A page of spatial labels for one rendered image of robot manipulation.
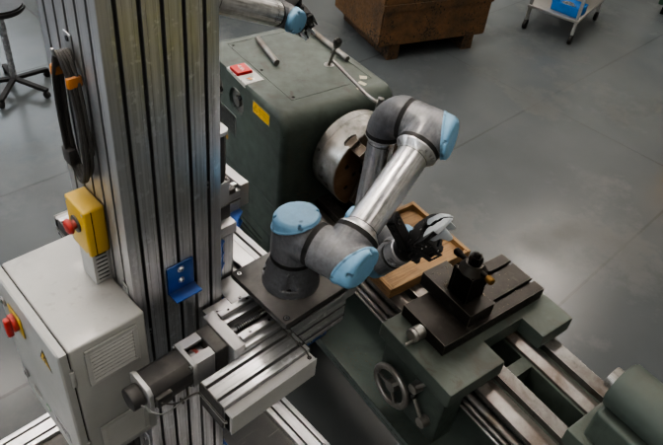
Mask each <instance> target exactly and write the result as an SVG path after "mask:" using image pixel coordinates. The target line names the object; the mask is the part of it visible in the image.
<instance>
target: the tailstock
mask: <svg viewBox="0 0 663 445"><path fill-rule="evenodd" d="M604 385H605V386H606V387H607V388H608V389H609V390H608V391H607V393H606V394H605V396H604V398H603V401H602V402H601V403H600V404H598V405H597V406H596V407H594V408H593V409H592V410H590V411H589V412H588V413H586V414H585V415H584V416H583V417H581V418H580V419H579V420H577V421H576V422H575V423H574V424H572V425H571V426H570V427H568V428H567V429H566V431H565V433H564V434H563V436H562V438H561V441H562V442H563V443H564V444H565V445H663V383H661V382H660V381H659V380H658V379H657V378H655V377H654V376H653V375H652V374H651V373H649V372H648V371H647V370H646V369H645V368H643V367H642V366H641V365H640V364H638V365H636V364H635V365H632V366H631V367H629V368H628V369H627V371H624V370H623V369H622V368H621V367H618V368H617V369H615V370H614V371H613V372H612V373H611V374H610V375H609V376H608V377H607V379H606V380H605V382H604Z"/></svg>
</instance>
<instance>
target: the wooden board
mask: <svg viewBox="0 0 663 445"><path fill-rule="evenodd" d="M396 211H398V212H399V214H400V215H401V217H402V219H403V221H404V223H405V224H407V225H410V226H411V227H412V228H413V226H414V225H415V224H416V223H418V222H419V221H421V220H422V219H424V218H425V217H426V216H428V215H429V214H428V213H427V212H425V211H424V210H423V209H422V208H421V207H420V206H418V205H417V204H416V203H415V202H414V201H413V202H410V203H408V204H405V205H403V206H401V207H398V208H397V209H396ZM450 234H451V233H450ZM451 235H452V234H451ZM452 236H453V235H452ZM442 241H443V242H442V246H443V247H444V248H443V252H442V253H440V254H442V256H441V257H439V258H437V259H435V260H432V261H428V260H426V259H424V258H421V259H420V263H418V264H416V263H414V262H413V261H410V262H408V263H406V264H404V265H402V266H401V267H399V268H397V269H395V270H393V271H391V272H389V273H387V274H386V275H385V276H381V277H379V278H371V277H369V276H368V278H370V280H371V281H372V282H373V283H374V284H375V285H376V286H377V287H378V288H379V289H380V290H381V291H382V292H383V293H384V294H385V295H386V296H387V297H388V298H389V299H390V298H392V297H394V296H396V295H398V294H400V293H402V292H404V291H406V290H408V289H409V288H411V287H412V286H414V285H416V284H418V283H420V280H421V276H422V273H423V272H424V271H426V270H427V269H429V268H431V267H433V266H435V265H437V264H439V263H441V262H443V261H445V260H446V261H447V262H448V263H450V264H451V265H452V266H454V264H456V263H458V262H460V261H461V260H462V259H461V258H458V257H457V256H456V255H454V250H455V249H456V248H460V249H461V250H462V251H463V252H464V254H465V255H466V256H467V257H468V256H469V255H470V252H471V250H470V249H468V248H467V247H466V246H465V245H464V244H463V243H461V242H460V241H459V240H458V239H457V238H456V237H454V236H453V240H452V241H446V240H442Z"/></svg>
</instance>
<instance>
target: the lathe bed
mask: <svg viewBox="0 0 663 445"><path fill-rule="evenodd" d="M307 202H309V201H307ZM309 203H312V204H314V205H315V206H317V207H318V208H319V210H320V213H321V215H322V217H321V220H322V221H324V222H326V223H328V224H330V225H332V226H334V225H335V224H336V222H337V221H338V220H339V219H340V218H344V216H345V213H346V212H347V210H348V209H349V208H350V207H351V206H355V204H353V203H351V202H347V203H343V202H341V201H339V200H338V199H337V198H336V197H333V198H330V197H329V196H328V195H327V194H325V195H323V196H320V197H318V203H317V204H316V203H315V202H309ZM427 292H429V291H427V290H426V289H425V288H424V287H423V286H422V285H421V284H420V283H418V284H416V285H414V286H412V287H411V288H409V289H408V290H406V291H404V292H402V293H400V294H398V295H396V296H394V297H392V298H390V299H389V298H388V297H387V296H386V295H385V294H384V293H383V292H382V291H381V290H380V289H379V288H378V287H377V286H376V285H375V284H374V283H373V282H372V281H371V280H370V278H368V277H367V278H366V279H365V280H364V281H363V282H362V283H361V284H360V285H358V286H357V287H356V289H355V294H356V296H357V297H358V298H359V299H360V300H361V301H362V302H363V303H364V304H365V305H366V306H367V307H368V308H369V309H370V311H371V312H372V313H373V314H374V315H375V316H376V317H377V318H378V319H379V320H380V321H381V322H382V323H383V322H384V321H386V320H388V319H389V318H391V317H393V316H395V315H397V314H398V313H400V312H402V311H403V307H404V304H406V303H408V302H410V301H412V300H414V299H416V298H418V297H420V296H421V295H423V294H425V293H427ZM490 348H491V349H492V350H493V351H494V352H495V353H496V354H497V355H498V356H499V357H500V358H501V359H502V360H503V361H504V365H503V367H502V370H501V372H500V374H498V375H497V376H495V377H494V378H493V379H491V380H490V381H488V382H487V383H485V384H484V385H482V386H481V387H478V388H477V389H475V390H474V391H472V392H471V393H469V394H468V395H466V396H465V397H463V399H462V401H461V404H460V407H461V408H462V409H463V410H464V411H465V412H466V414H467V415H468V416H469V417H470V418H471V419H472V420H473V421H474V422H475V423H476V424H477V425H478V426H479V428H480V429H481V430H482V431H483V432H484V433H485V434H486V435H487V436H488V437H489V438H490V439H491V440H492V441H493V443H494V444H495V445H565V444H564V443H563V442H562V441H561V438H562V436H563V434H564V433H565V431H566V429H567V428H568V427H570V426H571V425H572V424H574V423H575V422H576V421H577V420H579V419H580V418H581V417H583V416H584V415H585V414H586V413H588V412H589V411H590V410H592V409H593V408H594V407H596V406H597V405H598V404H600V403H601V402H602V401H603V398H604V396H605V394H606V393H607V391H608V390H609V389H608V388H607V387H606V386H605V385H604V381H603V380H602V379H601V378H599V377H598V376H597V375H596V374H595V373H594V372H593V371H591V370H590V369H589V368H588V367H587V366H586V365H585V364H584V363H582V362H581V361H580V360H579V359H578V358H577V357H576V356H574V355H573V354H572V353H571V352H570V351H569V350H568V349H566V348H565V347H564V346H563V345H562V344H561V343H560V342H558V341H557V340H556V339H555V338H554V339H552V340H551V341H549V342H548V343H546V344H545V345H542V346H541V347H539V348H538V349H536V348H535V347H534V346H533V345H532V344H531V343H529V342H528V341H527V340H526V339H525V338H524V337H523V336H522V335H520V334H519V333H518V332H517V331H516V332H514V333H513V334H510V335H509V336H507V337H506V338H504V339H502V340H501V341H499V342H498V343H496V344H494V345H493V346H491V347H490Z"/></svg>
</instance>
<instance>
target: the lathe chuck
mask: <svg viewBox="0 0 663 445"><path fill-rule="evenodd" d="M370 116H371V114H363V115H360V116H358V117H355V118H353V119H352V120H350V121H348V122H347V123H345V124H344V125H343V126H342V127H340V128H339V129H338V130H337V131H336V132H335V133H334V134H333V136H332V137H331V138H330V140H329V141H328V143H327V144H326V146H325V148H324V150H323V152H322V154H321V157H320V161H319V166H318V174H319V179H320V181H321V183H322V184H323V186H324V187H326V188H327V189H328V190H329V191H330V192H331V193H332V194H333V195H334V196H335V197H336V198H337V199H338V200H339V201H341V202H343V203H347V201H348V199H349V198H350V196H351V194H352V193H353V191H354V189H355V187H356V185H357V183H358V181H359V179H360V175H359V171H362V167H363V166H362V165H361V163H360V162H359V160H358V159H357V157H356V156H355V154H354V153H353V152H352V150H351V149H350V147H349V146H347V147H345V145H346V144H345V143H346V142H347V141H348V140H349V139H350V138H351V137H352V136H355V135H356V136H357V137H356V138H357V139H358V140H359V142H360V143H362V144H363V145H364V146H365V147H366V146H367V141H368V138H367V137H366V135H365V132H366V127H367V123H368V120H369V118H370ZM324 181H326V182H327V184H328V185H329V187H327V186H326V185H325V183H324Z"/></svg>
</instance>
